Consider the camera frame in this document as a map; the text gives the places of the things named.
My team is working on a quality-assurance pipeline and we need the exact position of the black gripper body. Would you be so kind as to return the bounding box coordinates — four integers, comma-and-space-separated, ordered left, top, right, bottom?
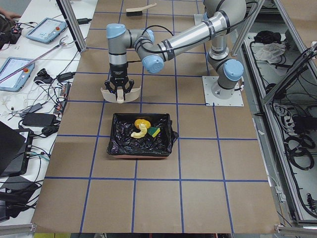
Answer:
105, 63, 134, 100

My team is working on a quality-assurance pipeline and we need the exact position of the beige plastic dustpan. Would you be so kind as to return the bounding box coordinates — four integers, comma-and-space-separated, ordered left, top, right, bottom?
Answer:
101, 87, 141, 104

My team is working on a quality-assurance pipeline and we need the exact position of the toy croissant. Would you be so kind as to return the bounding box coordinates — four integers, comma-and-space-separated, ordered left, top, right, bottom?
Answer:
131, 124, 148, 139

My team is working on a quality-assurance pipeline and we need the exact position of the yellow green sponge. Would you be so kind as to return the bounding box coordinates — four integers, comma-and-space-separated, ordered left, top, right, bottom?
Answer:
147, 127, 160, 138

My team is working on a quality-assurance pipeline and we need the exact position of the beige hand brush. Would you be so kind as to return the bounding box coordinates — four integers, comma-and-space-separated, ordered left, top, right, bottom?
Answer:
126, 3, 157, 16

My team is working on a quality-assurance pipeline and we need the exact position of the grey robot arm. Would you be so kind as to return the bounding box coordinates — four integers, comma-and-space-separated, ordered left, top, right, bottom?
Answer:
101, 0, 247, 104

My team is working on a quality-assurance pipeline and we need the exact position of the black lined trash bin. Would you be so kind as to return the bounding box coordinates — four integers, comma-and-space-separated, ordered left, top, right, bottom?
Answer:
107, 113, 178, 159

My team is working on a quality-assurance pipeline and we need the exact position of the long reacher grabber tool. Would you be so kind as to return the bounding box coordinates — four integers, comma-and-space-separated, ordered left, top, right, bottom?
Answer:
0, 35, 68, 83

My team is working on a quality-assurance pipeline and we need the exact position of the far teach pendant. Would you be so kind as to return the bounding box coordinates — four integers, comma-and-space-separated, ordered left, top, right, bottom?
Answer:
25, 17, 67, 44

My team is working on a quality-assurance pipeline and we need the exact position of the teach pendant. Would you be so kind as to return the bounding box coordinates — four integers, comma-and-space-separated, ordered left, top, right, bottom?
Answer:
25, 17, 67, 44
0, 57, 35, 92

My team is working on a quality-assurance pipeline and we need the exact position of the black power adapter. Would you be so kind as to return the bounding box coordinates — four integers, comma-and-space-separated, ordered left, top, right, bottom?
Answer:
22, 113, 56, 127

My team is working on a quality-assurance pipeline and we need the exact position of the near teach pendant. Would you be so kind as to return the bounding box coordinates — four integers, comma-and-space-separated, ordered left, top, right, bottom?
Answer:
0, 57, 35, 92

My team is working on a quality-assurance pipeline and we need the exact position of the black laptop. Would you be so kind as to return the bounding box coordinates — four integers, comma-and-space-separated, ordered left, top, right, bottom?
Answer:
0, 122, 34, 178

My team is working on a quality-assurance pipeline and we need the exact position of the white crumpled cloth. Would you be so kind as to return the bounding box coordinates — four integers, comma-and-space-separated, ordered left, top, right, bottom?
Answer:
255, 43, 286, 63

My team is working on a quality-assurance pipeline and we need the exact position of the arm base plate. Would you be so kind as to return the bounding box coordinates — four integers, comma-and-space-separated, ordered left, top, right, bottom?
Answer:
202, 76, 244, 107
194, 13, 207, 25

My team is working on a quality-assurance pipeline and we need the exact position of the aluminium frame post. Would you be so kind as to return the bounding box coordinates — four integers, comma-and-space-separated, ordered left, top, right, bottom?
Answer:
56, 0, 87, 53

